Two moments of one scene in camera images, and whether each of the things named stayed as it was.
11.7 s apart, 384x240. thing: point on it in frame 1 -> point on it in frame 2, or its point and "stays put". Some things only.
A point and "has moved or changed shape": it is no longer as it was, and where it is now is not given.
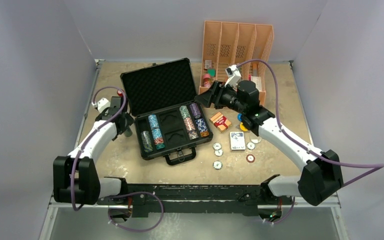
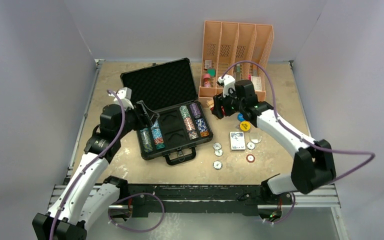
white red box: [257, 80] stays put
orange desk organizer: [244, 45] stays put
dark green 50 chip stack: [128, 133] has moved or changed shape
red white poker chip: [250, 158] stays put
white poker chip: [217, 165] stays put
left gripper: [129, 121] -> [143, 121]
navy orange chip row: [202, 128] stays put
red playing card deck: [220, 122] has moved or changed shape
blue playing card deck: [237, 142] stays put
